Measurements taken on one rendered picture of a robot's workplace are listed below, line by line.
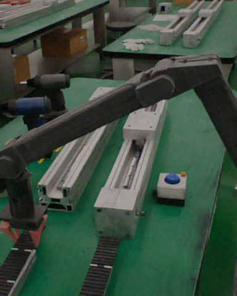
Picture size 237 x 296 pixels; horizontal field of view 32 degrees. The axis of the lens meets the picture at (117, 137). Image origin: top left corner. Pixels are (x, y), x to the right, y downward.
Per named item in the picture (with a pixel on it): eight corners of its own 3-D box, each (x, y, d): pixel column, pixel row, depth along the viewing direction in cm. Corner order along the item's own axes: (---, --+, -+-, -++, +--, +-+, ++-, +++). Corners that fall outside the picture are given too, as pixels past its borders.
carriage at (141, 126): (155, 148, 139) (155, 129, 136) (123, 145, 141) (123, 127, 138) (160, 128, 153) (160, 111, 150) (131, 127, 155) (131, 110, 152)
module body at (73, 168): (73, 212, 117) (71, 187, 113) (40, 208, 119) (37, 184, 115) (125, 108, 187) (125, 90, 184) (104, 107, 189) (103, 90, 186)
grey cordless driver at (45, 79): (72, 127, 170) (68, 76, 161) (24, 129, 170) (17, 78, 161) (73, 120, 177) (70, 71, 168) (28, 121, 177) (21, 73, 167)
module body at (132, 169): (139, 219, 113) (138, 193, 110) (103, 215, 115) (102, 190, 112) (167, 110, 184) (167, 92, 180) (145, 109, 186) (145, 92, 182)
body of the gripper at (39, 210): (9, 207, 102) (5, 182, 99) (48, 212, 100) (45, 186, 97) (-3, 224, 97) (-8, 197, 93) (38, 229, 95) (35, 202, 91)
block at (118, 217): (142, 241, 105) (142, 211, 101) (95, 235, 107) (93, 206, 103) (147, 219, 113) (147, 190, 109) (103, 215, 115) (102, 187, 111)
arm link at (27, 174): (23, 178, 90) (33, 165, 95) (-6, 175, 91) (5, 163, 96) (26, 204, 93) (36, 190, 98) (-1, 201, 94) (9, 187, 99)
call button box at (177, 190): (184, 206, 118) (185, 187, 115) (150, 203, 120) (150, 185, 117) (186, 191, 125) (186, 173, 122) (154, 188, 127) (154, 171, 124)
